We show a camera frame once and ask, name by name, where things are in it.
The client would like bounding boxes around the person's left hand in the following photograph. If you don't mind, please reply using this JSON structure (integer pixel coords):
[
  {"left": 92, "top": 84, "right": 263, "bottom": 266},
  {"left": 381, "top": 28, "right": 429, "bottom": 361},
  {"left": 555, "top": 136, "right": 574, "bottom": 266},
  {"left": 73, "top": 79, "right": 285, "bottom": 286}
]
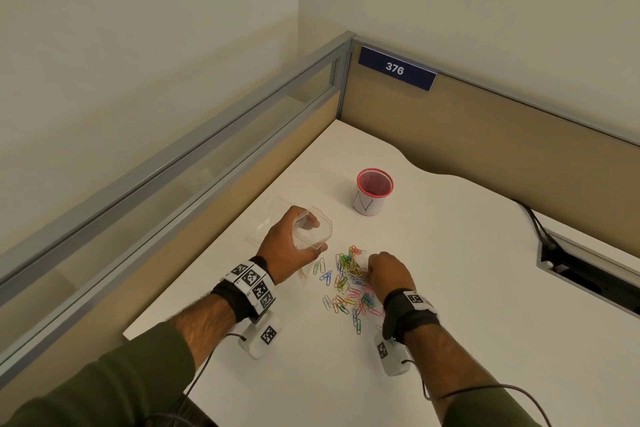
[{"left": 255, "top": 206, "right": 329, "bottom": 285}]

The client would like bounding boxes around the person's right hand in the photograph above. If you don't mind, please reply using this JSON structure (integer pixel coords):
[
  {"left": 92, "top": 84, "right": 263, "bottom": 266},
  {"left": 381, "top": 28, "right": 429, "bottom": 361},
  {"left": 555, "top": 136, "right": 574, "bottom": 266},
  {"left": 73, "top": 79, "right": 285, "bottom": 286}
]
[{"left": 367, "top": 251, "right": 416, "bottom": 304}]

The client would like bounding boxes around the pile of coloured paper clips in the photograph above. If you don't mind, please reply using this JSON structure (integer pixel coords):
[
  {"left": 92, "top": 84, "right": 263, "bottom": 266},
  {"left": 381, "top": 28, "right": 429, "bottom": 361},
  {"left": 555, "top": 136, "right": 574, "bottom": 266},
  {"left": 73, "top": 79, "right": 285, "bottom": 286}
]
[{"left": 312, "top": 245, "right": 386, "bottom": 335}]

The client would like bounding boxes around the clear plastic bag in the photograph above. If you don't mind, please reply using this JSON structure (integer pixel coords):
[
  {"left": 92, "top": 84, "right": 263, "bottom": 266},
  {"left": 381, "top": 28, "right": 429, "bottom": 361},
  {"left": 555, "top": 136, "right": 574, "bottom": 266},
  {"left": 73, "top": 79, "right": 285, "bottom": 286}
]
[{"left": 292, "top": 206, "right": 335, "bottom": 282}]

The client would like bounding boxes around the red-rimmed white paper cup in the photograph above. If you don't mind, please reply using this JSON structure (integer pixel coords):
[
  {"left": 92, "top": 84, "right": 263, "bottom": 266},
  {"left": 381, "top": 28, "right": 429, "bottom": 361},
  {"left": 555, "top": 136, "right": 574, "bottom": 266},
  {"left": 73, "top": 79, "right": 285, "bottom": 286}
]
[{"left": 353, "top": 167, "right": 395, "bottom": 216}]

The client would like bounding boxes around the person's left forearm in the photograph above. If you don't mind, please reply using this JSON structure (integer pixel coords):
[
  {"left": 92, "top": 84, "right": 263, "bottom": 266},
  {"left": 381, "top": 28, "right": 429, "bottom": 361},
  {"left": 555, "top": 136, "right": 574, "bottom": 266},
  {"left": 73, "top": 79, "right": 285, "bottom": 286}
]
[{"left": 169, "top": 291, "right": 241, "bottom": 368}]

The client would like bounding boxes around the person's right forearm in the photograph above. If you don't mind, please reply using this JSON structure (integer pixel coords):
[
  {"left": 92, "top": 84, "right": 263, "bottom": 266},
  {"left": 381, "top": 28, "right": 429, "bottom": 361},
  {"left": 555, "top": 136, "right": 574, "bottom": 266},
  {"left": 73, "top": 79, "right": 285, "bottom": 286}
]
[{"left": 402, "top": 324, "right": 501, "bottom": 422}]

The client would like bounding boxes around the flat spare clear bag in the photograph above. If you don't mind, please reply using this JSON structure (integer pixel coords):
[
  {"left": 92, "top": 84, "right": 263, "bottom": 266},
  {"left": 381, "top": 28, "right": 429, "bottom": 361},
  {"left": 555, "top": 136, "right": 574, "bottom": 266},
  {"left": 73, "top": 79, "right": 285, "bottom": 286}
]
[{"left": 245, "top": 197, "right": 301, "bottom": 248}]

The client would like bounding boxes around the right marker wristband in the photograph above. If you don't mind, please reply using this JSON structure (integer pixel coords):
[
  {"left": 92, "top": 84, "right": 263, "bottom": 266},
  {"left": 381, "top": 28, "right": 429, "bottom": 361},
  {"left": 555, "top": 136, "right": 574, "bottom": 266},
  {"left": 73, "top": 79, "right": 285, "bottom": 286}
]
[{"left": 382, "top": 289, "right": 441, "bottom": 345}]

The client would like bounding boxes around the marker wristband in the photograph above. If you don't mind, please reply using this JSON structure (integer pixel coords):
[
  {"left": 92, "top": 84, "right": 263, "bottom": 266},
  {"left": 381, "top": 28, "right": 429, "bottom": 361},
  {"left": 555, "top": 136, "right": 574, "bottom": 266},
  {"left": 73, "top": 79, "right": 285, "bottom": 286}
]
[
  {"left": 209, "top": 256, "right": 277, "bottom": 325},
  {"left": 382, "top": 289, "right": 441, "bottom": 345}
]

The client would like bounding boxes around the left marker wristband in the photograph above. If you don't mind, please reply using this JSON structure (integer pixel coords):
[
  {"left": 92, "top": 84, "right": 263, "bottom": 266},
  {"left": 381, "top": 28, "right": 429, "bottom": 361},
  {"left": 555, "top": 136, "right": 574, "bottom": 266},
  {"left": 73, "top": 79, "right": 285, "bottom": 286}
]
[{"left": 209, "top": 256, "right": 277, "bottom": 325}]

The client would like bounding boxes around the grey-framed glass partition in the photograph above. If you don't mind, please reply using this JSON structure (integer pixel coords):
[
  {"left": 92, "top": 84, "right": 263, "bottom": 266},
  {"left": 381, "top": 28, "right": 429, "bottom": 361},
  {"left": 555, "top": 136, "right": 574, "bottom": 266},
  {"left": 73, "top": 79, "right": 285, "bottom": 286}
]
[{"left": 0, "top": 31, "right": 356, "bottom": 388}]

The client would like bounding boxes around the olive green right sleeve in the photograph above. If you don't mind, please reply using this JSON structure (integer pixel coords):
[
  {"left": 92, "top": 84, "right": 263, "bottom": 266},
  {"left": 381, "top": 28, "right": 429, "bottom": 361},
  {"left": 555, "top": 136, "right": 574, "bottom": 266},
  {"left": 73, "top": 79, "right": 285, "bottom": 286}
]
[{"left": 439, "top": 386, "right": 543, "bottom": 427}]

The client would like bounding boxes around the olive green sleeve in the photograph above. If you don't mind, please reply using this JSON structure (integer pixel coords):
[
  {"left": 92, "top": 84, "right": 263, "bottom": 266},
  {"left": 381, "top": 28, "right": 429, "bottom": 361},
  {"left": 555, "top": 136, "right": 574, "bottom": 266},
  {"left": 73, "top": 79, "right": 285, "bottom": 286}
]
[
  {"left": 0, "top": 321, "right": 221, "bottom": 427},
  {"left": 439, "top": 386, "right": 543, "bottom": 427}
]

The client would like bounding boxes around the beige partition panel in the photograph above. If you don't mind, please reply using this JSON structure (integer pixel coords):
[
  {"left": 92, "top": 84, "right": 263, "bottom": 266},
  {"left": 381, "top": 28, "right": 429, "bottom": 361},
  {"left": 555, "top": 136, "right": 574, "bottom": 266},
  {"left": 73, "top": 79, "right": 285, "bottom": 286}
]
[{"left": 337, "top": 36, "right": 640, "bottom": 262}]

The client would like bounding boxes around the blue number sign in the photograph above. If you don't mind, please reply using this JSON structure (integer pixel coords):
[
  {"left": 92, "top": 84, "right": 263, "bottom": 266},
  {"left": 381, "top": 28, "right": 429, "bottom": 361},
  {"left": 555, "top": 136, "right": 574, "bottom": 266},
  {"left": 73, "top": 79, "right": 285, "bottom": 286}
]
[{"left": 357, "top": 45, "right": 438, "bottom": 92}]

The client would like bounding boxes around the olive green left sleeve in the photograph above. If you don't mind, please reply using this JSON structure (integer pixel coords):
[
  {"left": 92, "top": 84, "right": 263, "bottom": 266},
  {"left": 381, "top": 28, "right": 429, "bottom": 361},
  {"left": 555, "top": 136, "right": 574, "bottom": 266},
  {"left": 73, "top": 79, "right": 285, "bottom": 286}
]
[{"left": 0, "top": 321, "right": 221, "bottom": 427}]

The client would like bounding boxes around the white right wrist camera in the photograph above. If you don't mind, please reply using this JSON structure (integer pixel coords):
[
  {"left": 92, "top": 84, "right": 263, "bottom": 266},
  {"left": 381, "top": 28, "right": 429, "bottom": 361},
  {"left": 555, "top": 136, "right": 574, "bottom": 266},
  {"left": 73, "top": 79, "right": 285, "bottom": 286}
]
[{"left": 375, "top": 331, "right": 416, "bottom": 378}]

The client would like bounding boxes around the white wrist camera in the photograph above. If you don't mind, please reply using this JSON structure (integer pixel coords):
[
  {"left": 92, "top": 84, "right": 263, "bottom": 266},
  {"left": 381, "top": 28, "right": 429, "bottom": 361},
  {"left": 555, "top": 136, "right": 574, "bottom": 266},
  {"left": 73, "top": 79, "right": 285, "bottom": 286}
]
[
  {"left": 239, "top": 314, "right": 283, "bottom": 360},
  {"left": 375, "top": 331, "right": 416, "bottom": 378}
]

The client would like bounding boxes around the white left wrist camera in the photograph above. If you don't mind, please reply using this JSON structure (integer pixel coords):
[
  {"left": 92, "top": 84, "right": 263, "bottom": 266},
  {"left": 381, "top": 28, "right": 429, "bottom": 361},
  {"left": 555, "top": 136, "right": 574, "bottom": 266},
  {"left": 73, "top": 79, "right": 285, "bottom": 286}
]
[{"left": 239, "top": 314, "right": 283, "bottom": 360}]

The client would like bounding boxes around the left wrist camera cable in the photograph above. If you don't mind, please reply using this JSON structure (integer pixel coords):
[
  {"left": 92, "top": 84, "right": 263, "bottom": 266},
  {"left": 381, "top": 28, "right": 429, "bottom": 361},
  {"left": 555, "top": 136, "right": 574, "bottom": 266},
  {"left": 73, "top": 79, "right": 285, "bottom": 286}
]
[{"left": 179, "top": 333, "right": 249, "bottom": 427}]

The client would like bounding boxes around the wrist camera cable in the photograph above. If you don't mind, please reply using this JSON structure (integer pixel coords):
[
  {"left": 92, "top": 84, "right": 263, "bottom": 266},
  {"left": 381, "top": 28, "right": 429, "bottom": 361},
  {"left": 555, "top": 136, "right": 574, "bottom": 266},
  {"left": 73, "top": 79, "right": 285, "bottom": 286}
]
[
  {"left": 402, "top": 359, "right": 551, "bottom": 427},
  {"left": 179, "top": 333, "right": 249, "bottom": 427}
]

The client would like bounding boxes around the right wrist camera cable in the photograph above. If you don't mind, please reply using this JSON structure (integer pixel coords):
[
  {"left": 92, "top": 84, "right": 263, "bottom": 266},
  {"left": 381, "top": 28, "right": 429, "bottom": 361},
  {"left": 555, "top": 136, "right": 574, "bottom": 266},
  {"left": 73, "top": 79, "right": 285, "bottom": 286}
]
[{"left": 402, "top": 359, "right": 551, "bottom": 427}]

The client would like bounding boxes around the black desk cable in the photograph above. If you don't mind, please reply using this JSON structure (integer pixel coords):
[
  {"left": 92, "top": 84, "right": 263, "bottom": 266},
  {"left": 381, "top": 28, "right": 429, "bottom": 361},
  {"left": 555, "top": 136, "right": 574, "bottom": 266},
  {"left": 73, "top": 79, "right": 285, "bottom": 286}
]
[{"left": 512, "top": 199, "right": 559, "bottom": 250}]

